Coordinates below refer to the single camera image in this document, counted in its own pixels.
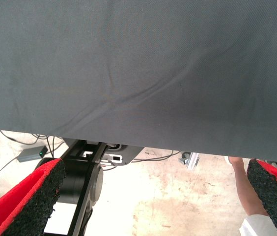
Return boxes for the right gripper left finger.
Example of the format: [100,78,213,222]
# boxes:
[0,158,67,236]

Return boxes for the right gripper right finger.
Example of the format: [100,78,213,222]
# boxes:
[247,158,277,236]

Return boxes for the person bare lower leg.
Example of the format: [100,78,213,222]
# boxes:
[228,157,269,217]

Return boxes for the grey adapter box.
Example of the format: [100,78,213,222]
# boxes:
[17,145,49,163]

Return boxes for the aluminium extrusion profile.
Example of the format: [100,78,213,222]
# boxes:
[186,152,200,171]

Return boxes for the grey caster wheel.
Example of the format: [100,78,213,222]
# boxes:
[181,151,191,165]

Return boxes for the dark grey table cloth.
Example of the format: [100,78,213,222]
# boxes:
[0,0,277,164]

